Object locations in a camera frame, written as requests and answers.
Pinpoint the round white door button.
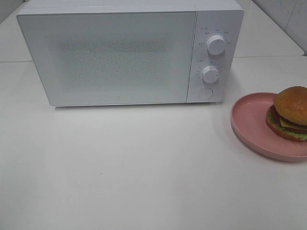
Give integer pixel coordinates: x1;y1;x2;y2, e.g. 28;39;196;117
198;88;213;101

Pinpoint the white timer knob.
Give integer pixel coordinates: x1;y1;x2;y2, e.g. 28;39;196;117
201;66;220;84

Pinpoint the pink round plate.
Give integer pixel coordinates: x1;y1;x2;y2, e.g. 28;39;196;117
231;92;307;162

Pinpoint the burger with lettuce and cheese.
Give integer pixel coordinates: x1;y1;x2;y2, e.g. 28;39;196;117
266;86;307;142

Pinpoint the white microwave door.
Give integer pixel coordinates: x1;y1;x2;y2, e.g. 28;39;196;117
17;12;196;106

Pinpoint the white microwave oven body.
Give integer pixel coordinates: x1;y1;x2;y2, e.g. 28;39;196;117
16;0;244;104

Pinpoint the upper white power knob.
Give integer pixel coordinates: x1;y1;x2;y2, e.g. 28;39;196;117
206;34;226;55

